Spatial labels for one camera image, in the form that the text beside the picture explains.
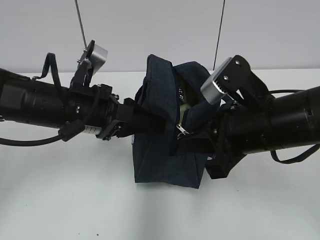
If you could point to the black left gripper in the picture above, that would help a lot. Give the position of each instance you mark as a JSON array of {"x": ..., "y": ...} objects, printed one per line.
[{"x": 99, "y": 108}]

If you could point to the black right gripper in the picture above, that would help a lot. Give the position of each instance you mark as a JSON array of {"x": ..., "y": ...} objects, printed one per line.
[{"x": 233, "y": 133}]

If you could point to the glass container with green lid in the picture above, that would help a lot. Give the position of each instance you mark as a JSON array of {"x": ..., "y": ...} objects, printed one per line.
[{"x": 183, "y": 108}]

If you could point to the dark blue lunch bag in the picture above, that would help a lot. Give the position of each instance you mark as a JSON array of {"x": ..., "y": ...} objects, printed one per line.
[{"x": 165, "y": 87}]

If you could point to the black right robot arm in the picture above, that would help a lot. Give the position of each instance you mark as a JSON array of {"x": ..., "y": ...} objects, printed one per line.
[{"x": 288, "y": 128}]

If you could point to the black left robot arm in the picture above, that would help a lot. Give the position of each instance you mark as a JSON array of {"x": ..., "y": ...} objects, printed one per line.
[{"x": 73, "y": 110}]

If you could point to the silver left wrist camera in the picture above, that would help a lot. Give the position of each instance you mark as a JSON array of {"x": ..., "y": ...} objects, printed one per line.
[{"x": 92, "y": 59}]

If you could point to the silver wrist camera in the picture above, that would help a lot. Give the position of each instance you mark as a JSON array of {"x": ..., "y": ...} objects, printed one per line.
[
  {"x": 92, "y": 59},
  {"x": 234, "y": 78}
]

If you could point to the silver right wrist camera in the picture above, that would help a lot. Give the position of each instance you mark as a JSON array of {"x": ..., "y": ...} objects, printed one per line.
[{"x": 234, "y": 78}]

